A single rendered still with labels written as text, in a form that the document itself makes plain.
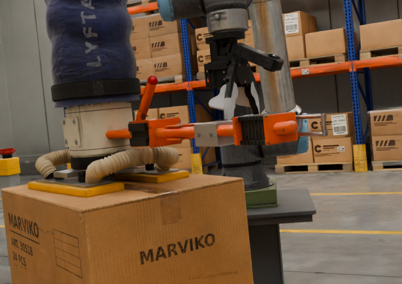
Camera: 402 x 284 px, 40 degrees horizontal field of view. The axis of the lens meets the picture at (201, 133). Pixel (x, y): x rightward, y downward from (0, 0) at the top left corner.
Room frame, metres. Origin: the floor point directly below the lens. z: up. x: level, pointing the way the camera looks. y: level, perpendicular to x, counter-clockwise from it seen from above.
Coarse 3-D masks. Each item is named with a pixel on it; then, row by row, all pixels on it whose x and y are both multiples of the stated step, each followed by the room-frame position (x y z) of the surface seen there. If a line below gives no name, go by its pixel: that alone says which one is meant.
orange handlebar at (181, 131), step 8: (160, 128) 1.19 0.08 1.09; (168, 128) 1.17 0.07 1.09; (176, 128) 1.14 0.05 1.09; (184, 128) 1.12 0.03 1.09; (192, 128) 1.10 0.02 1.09; (224, 128) 1.02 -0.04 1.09; (232, 128) 1.00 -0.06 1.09; (280, 128) 0.92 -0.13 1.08; (288, 128) 0.92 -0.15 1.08; (296, 128) 0.94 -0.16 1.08; (112, 136) 1.34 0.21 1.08; (120, 136) 1.31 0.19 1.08; (128, 136) 1.28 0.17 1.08; (160, 136) 1.18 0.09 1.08; (168, 136) 1.16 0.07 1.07; (176, 136) 1.14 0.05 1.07; (184, 136) 1.12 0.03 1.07; (192, 136) 1.10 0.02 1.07; (224, 136) 1.03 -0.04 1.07
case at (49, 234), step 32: (32, 192) 1.41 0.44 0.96; (128, 192) 1.25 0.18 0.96; (160, 192) 1.20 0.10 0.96; (192, 192) 1.21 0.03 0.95; (224, 192) 1.26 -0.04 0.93; (32, 224) 1.35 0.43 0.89; (64, 224) 1.16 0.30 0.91; (96, 224) 1.08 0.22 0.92; (128, 224) 1.12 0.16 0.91; (160, 224) 1.16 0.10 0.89; (192, 224) 1.21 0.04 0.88; (224, 224) 1.26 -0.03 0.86; (32, 256) 1.37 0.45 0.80; (64, 256) 1.18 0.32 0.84; (96, 256) 1.08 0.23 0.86; (128, 256) 1.12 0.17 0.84; (160, 256) 1.16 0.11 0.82; (192, 256) 1.20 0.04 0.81; (224, 256) 1.25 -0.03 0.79
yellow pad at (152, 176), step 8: (152, 168) 1.44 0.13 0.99; (120, 176) 1.48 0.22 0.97; (128, 176) 1.44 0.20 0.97; (136, 176) 1.41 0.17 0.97; (144, 176) 1.38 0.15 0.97; (152, 176) 1.36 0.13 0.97; (160, 176) 1.35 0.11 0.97; (168, 176) 1.36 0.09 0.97; (176, 176) 1.38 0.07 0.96; (184, 176) 1.39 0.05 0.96
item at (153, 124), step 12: (144, 120) 1.27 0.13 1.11; (156, 120) 1.20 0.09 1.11; (168, 120) 1.22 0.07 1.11; (180, 120) 1.25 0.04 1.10; (132, 132) 1.25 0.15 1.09; (144, 132) 1.21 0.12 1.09; (132, 144) 1.23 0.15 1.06; (144, 144) 1.20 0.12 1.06; (156, 144) 1.20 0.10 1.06; (168, 144) 1.22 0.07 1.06
